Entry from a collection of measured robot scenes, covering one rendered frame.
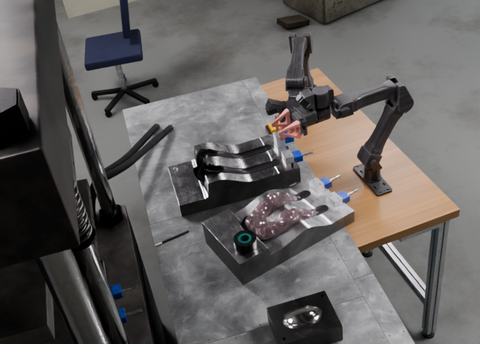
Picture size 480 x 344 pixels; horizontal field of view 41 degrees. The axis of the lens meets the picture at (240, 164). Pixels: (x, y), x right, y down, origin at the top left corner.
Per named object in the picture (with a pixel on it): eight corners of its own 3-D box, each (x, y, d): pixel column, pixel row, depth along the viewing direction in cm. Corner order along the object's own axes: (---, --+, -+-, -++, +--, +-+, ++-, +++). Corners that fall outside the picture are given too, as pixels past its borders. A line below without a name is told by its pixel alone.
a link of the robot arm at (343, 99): (338, 108, 223) (414, 81, 229) (326, 95, 229) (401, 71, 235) (340, 135, 230) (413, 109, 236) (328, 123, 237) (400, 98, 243)
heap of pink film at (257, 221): (292, 192, 247) (291, 177, 242) (321, 217, 235) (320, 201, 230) (236, 222, 238) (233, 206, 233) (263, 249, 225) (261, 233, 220)
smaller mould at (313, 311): (325, 303, 211) (324, 290, 207) (343, 340, 200) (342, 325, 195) (268, 321, 208) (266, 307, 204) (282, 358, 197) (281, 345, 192)
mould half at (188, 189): (281, 148, 279) (278, 123, 271) (301, 184, 259) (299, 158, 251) (170, 177, 272) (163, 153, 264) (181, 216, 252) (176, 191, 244)
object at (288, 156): (312, 153, 264) (311, 143, 260) (316, 160, 260) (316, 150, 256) (282, 161, 262) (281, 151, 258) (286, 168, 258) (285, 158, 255)
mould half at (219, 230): (311, 186, 257) (311, 165, 250) (354, 221, 239) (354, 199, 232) (206, 243, 239) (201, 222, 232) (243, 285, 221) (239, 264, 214)
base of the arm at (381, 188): (377, 181, 243) (393, 175, 245) (352, 153, 258) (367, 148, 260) (377, 197, 248) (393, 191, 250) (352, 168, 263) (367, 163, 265)
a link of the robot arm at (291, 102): (305, 113, 248) (304, 83, 243) (283, 113, 250) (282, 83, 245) (308, 103, 258) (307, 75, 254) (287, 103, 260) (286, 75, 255)
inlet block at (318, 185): (335, 177, 256) (335, 167, 252) (343, 183, 252) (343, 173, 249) (309, 191, 251) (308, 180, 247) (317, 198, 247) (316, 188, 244)
